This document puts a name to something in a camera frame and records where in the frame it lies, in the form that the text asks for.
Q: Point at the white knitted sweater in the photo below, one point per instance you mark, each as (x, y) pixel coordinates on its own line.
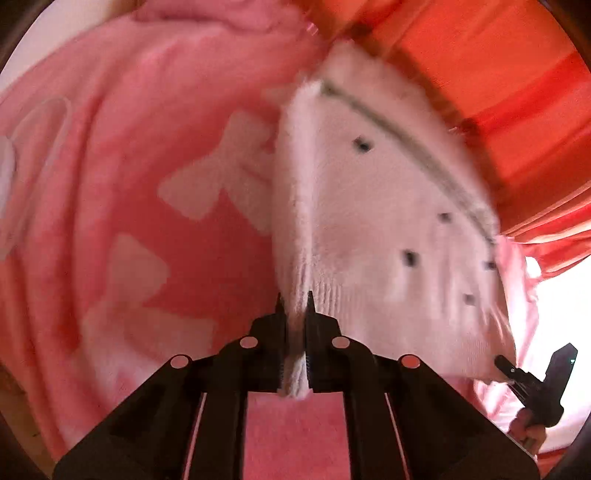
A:
(381, 220)

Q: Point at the orange curtain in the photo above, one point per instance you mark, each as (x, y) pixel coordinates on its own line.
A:
(514, 76)

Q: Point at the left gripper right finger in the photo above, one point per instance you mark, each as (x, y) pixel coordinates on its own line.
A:
(403, 420)

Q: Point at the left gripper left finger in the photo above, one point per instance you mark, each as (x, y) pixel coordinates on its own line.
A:
(187, 420)

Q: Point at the pink floral bedsheet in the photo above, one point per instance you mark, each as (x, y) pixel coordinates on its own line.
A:
(139, 222)

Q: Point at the person's right hand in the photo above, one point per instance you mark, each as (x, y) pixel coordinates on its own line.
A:
(530, 435)

